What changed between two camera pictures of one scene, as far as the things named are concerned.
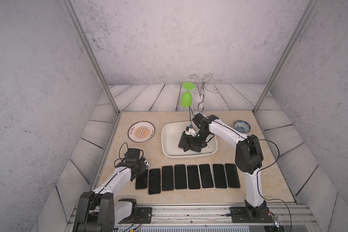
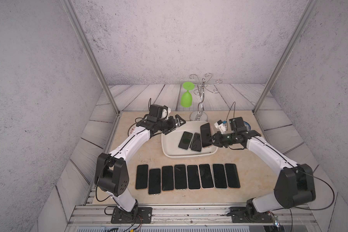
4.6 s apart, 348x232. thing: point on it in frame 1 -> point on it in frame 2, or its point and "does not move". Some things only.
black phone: (154, 181) does not move
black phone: (207, 180) does not move
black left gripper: (144, 164) -> (172, 125)
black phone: (233, 181) does not move
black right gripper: (190, 137) -> (217, 137)
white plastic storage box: (171, 132) does not move
